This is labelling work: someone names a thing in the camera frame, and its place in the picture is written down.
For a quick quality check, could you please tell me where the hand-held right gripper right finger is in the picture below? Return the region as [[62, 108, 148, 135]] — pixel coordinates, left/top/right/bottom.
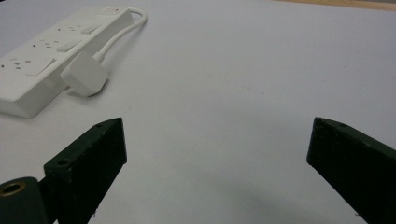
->
[[305, 117, 396, 224]]

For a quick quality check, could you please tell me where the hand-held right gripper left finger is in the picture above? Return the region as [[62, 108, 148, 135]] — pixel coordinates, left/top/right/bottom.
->
[[43, 117, 128, 224]]

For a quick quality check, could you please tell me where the white plug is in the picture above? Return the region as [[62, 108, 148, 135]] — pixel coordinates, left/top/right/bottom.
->
[[60, 50, 109, 98]]

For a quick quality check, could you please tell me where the white power strip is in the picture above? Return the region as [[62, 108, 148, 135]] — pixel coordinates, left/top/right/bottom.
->
[[0, 6, 135, 119]]

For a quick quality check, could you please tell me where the white power cable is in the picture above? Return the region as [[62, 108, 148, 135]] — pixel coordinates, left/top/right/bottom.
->
[[92, 7, 149, 64]]

